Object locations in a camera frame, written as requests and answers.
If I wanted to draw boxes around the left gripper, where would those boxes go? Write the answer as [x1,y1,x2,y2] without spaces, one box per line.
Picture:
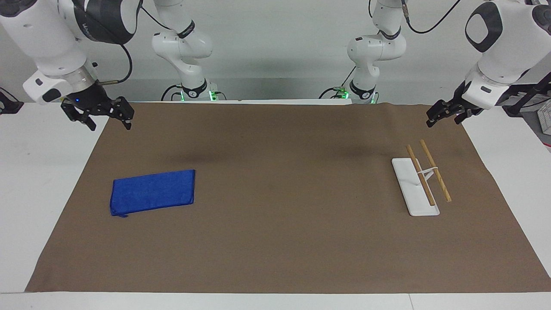
[426,81,483,128]

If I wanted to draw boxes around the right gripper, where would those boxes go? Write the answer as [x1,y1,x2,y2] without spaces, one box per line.
[61,82,135,131]

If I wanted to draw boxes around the blue folded towel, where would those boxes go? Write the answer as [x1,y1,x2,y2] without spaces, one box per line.
[109,169,197,217]

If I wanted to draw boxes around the black cable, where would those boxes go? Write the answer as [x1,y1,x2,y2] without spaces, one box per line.
[400,0,463,35]
[97,42,133,86]
[318,86,347,100]
[161,84,185,102]

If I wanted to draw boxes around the white rack with wooden rods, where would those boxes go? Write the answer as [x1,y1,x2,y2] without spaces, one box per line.
[391,139,453,217]

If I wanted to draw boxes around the black stand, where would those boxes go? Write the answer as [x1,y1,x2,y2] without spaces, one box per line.
[0,87,25,115]
[503,71,551,118]

